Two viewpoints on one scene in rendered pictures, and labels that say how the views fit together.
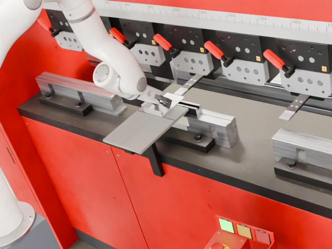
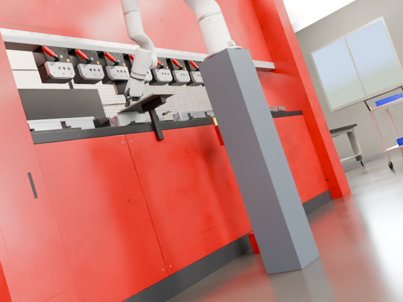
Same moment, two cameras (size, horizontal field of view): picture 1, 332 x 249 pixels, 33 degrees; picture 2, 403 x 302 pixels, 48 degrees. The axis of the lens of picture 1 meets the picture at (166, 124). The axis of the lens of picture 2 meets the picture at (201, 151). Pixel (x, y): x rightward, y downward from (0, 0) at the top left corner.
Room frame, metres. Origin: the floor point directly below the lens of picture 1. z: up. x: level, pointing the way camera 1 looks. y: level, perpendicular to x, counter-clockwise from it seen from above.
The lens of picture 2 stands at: (2.03, 2.49, 0.43)
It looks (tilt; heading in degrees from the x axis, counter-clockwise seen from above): 5 degrees up; 256
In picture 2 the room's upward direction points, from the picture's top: 18 degrees counter-clockwise
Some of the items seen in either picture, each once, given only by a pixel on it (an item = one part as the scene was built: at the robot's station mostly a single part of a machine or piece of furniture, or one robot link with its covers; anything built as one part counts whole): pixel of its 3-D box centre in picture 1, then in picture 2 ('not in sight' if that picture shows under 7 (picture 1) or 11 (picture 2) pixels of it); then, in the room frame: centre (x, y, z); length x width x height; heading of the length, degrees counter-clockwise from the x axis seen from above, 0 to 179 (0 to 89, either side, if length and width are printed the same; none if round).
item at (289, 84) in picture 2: not in sight; (268, 95); (0.13, -1.69, 1.15); 0.85 x 0.25 x 2.30; 132
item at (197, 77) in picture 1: (197, 74); (108, 119); (1.83, -0.17, 1.01); 0.26 x 0.12 x 0.05; 132
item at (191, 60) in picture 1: (194, 44); (136, 69); (1.58, -0.16, 1.26); 0.15 x 0.09 x 0.17; 42
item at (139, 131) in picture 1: (146, 124); (147, 102); (1.62, 0.07, 1.00); 0.26 x 0.18 x 0.01; 132
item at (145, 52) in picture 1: (148, 37); (112, 68); (1.73, -0.03, 1.26); 0.15 x 0.09 x 0.17; 42
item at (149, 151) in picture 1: (147, 156); (158, 118); (1.59, 0.10, 0.88); 0.14 x 0.04 x 0.22; 132
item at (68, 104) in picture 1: (64, 103); (52, 133); (2.13, 0.40, 0.89); 0.30 x 0.05 x 0.03; 42
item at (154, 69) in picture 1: (163, 70); (122, 90); (1.72, -0.04, 1.13); 0.10 x 0.02 x 0.10; 42
